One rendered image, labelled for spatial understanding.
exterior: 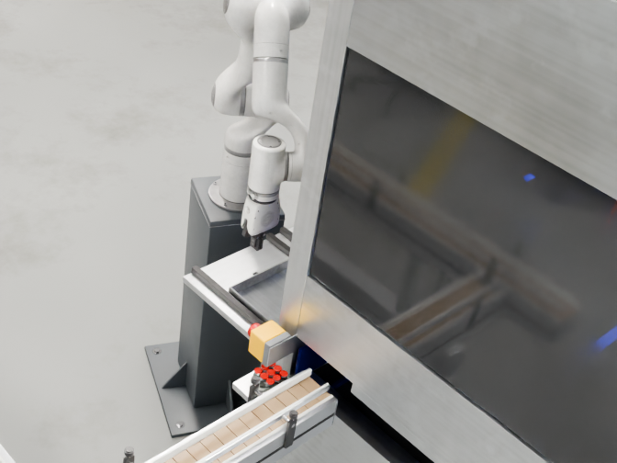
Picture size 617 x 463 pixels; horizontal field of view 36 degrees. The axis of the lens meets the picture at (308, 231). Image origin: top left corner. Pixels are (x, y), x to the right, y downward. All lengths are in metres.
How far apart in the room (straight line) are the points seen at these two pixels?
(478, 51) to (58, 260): 2.76
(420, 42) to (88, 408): 2.16
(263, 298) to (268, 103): 0.59
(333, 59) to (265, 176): 0.52
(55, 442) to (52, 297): 0.76
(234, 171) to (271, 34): 0.69
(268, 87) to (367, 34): 0.56
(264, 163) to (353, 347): 0.51
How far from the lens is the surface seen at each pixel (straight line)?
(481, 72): 1.69
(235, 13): 2.53
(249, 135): 2.87
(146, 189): 4.57
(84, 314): 3.87
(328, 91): 1.96
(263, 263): 2.76
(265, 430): 2.23
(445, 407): 2.06
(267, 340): 2.29
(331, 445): 2.43
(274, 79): 2.36
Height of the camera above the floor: 2.59
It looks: 36 degrees down
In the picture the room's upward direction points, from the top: 10 degrees clockwise
